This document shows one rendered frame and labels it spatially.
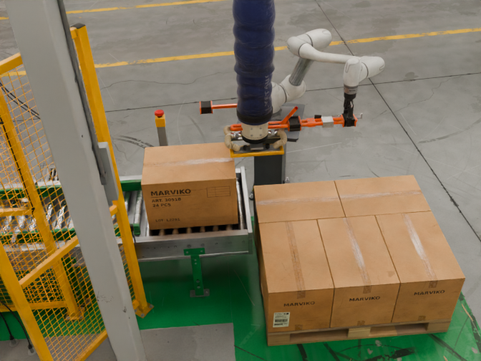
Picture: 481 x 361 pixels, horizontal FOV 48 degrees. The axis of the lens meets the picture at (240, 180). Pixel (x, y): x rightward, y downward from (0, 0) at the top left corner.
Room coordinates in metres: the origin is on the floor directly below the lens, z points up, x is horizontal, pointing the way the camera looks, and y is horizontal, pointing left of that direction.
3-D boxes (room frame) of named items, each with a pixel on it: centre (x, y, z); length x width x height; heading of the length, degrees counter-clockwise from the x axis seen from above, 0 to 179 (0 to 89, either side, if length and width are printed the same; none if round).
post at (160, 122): (3.33, 0.56, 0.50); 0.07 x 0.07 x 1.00; 3
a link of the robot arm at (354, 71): (2.92, -0.71, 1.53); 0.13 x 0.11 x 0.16; 120
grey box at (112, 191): (1.91, 0.67, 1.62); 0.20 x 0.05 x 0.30; 93
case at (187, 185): (2.84, 0.34, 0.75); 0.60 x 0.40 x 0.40; 93
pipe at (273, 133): (2.87, -0.10, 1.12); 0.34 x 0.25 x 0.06; 93
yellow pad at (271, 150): (2.78, -0.11, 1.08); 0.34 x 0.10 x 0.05; 93
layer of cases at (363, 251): (2.59, -0.71, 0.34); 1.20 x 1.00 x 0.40; 93
